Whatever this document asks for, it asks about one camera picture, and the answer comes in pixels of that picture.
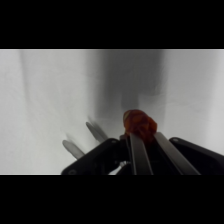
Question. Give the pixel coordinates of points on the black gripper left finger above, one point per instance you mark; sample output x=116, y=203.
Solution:
x=141, y=160

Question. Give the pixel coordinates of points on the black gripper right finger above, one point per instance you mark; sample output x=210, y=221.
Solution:
x=176, y=160

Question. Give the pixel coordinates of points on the red ball with yellow dots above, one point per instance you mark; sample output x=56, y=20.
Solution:
x=138, y=123

